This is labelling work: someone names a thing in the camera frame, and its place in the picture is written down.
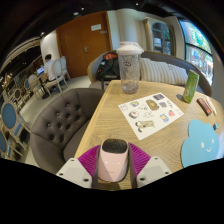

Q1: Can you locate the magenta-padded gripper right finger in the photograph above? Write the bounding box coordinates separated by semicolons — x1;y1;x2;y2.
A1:
128;142;173;189

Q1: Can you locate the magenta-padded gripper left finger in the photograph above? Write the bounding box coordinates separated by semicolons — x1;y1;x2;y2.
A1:
55;144;101;190

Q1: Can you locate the pink and black computer mouse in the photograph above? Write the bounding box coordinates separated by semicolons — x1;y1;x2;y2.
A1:
97;138;130;183

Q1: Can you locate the blue cloud-shaped mouse pad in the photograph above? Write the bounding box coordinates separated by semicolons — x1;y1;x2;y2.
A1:
180;119;221;169

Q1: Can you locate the grey tufted armchair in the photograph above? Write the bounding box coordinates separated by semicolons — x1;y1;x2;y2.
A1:
29;87;106;175

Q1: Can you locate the white sticker sheet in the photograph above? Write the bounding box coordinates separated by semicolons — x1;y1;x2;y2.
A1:
117;92;185;141

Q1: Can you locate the black and red flat box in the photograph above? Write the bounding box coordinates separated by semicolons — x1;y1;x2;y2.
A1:
195;97;213;117

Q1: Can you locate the group of blue-backed chairs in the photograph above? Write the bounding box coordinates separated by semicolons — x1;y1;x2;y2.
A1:
0;74;36;162

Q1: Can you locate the white pen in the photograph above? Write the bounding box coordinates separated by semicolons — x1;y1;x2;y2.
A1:
203;95;218;116

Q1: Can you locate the green drink can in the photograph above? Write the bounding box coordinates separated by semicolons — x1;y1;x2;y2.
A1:
182;68;200;104

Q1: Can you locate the striped cushion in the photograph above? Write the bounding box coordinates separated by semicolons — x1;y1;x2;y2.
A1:
166;63;190;87
139;57;178;85

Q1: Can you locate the group of white chairs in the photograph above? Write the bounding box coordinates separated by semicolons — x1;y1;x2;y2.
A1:
43;55;72;98

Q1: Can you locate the clear shaker bottle white lid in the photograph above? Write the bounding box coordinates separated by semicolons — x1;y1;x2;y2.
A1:
115;40;145;95

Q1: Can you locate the person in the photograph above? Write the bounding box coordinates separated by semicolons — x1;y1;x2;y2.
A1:
43;53;57;83

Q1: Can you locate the black backpack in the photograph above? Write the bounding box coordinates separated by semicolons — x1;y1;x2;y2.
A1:
95;52;121;82

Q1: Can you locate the grey curved sofa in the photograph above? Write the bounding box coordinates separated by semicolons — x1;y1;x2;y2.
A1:
87;50;213;98

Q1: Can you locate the wooden door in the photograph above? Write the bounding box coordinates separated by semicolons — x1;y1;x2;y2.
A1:
55;10;113;79

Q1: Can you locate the black-framed window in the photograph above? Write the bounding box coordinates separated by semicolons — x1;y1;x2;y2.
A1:
179;19;215;86

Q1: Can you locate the wooden glass-door cabinet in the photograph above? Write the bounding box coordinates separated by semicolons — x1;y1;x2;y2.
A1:
143;17;177;58

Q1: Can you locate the white door sign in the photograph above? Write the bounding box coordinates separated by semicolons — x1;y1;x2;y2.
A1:
90;23;103;32

